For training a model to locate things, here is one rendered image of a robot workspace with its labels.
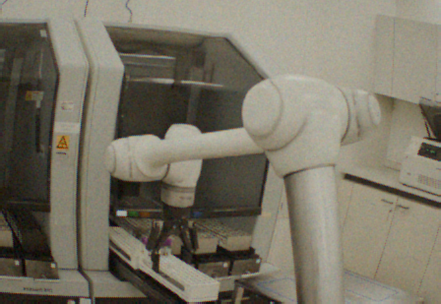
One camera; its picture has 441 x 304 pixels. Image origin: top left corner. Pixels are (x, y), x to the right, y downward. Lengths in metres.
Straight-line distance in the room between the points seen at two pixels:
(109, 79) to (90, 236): 0.52
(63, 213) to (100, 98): 0.40
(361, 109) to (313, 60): 2.69
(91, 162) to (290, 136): 0.90
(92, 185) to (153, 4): 1.50
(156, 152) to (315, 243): 0.54
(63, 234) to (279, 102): 1.02
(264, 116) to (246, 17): 2.45
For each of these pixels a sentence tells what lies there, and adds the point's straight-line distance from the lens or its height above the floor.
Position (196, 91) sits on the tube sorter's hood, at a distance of 1.89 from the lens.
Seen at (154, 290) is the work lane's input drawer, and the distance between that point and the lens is 1.65.
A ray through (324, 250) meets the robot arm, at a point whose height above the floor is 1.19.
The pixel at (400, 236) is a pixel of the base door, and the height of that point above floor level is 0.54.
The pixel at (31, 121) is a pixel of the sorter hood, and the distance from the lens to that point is 1.64.
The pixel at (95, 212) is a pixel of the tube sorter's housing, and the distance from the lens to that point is 1.81.
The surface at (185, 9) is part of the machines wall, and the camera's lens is 3.16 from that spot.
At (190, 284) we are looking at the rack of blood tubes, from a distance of 1.51.
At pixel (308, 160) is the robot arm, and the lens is 0.99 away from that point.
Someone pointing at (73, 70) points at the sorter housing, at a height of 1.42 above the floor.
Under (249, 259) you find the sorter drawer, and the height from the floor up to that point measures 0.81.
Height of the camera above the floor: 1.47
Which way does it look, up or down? 7 degrees down
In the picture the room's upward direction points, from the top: 8 degrees clockwise
